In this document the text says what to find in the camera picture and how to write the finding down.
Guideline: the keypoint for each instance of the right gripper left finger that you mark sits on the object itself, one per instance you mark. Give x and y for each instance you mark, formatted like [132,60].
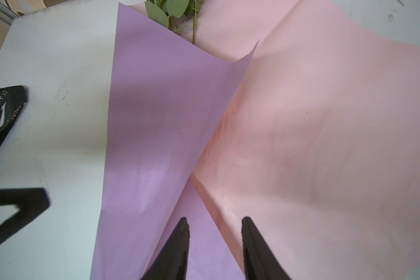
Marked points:
[171,263]

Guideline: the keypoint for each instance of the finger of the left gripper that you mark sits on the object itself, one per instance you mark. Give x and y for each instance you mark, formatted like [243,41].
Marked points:
[30,203]

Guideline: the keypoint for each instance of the pink purple wrapping paper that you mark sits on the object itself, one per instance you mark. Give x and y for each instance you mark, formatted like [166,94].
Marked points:
[287,112]

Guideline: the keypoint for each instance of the pink fake rose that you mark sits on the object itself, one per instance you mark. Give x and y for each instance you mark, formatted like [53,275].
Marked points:
[175,15]

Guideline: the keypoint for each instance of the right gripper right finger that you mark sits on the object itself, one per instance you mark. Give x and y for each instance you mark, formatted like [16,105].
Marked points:
[259,261]

